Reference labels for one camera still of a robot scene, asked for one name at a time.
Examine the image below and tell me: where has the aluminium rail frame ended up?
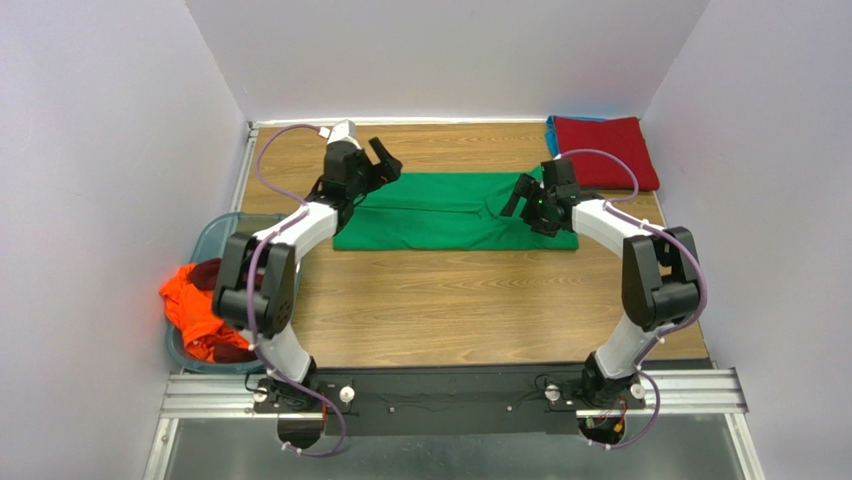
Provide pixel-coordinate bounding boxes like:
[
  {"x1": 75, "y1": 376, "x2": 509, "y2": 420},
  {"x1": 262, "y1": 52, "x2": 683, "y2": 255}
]
[{"x1": 144, "y1": 369, "x2": 765, "y2": 479}]

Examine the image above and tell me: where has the clear blue plastic bin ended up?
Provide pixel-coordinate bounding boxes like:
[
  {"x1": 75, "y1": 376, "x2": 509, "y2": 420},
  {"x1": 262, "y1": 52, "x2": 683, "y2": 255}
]
[{"x1": 159, "y1": 212, "x2": 285, "y2": 374}]

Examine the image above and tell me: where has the maroon t-shirt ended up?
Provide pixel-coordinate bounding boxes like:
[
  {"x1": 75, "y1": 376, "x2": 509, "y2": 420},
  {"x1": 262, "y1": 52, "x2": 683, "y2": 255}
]
[{"x1": 188, "y1": 258, "x2": 256, "y2": 364}]

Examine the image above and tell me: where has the green t-shirt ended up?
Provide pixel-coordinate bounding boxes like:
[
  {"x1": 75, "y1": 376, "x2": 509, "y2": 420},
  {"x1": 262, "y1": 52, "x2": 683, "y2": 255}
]
[{"x1": 332, "y1": 172, "x2": 580, "y2": 251}]

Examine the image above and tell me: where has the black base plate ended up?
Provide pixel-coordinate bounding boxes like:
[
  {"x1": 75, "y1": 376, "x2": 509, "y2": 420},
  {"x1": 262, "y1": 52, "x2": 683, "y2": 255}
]
[{"x1": 251, "y1": 363, "x2": 653, "y2": 443}]

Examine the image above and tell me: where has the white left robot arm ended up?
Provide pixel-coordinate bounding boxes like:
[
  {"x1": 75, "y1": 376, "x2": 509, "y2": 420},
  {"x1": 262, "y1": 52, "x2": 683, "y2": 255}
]
[{"x1": 212, "y1": 137, "x2": 403, "y2": 411}]

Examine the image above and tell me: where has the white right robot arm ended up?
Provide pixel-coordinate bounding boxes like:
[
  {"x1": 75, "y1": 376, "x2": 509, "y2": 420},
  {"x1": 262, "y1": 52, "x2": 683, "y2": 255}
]
[{"x1": 500, "y1": 158, "x2": 706, "y2": 407}]

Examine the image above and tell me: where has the red folded t-shirt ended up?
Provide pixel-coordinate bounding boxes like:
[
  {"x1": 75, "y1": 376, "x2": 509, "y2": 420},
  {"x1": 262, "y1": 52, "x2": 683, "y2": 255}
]
[{"x1": 556, "y1": 117, "x2": 660, "y2": 192}]

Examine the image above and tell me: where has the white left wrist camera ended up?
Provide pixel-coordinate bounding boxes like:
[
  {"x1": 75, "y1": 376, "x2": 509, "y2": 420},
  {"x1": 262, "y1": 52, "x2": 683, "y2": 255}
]
[{"x1": 318, "y1": 119, "x2": 361, "y2": 149}]

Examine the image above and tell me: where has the blue folded t-shirt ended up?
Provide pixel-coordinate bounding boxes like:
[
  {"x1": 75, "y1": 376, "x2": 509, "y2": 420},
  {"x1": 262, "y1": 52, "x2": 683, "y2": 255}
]
[{"x1": 544, "y1": 115, "x2": 606, "y2": 158}]

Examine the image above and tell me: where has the orange t-shirt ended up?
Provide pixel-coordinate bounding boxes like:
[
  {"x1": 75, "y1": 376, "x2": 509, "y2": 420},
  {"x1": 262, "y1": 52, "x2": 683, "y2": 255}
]
[{"x1": 159, "y1": 258, "x2": 256, "y2": 364}]

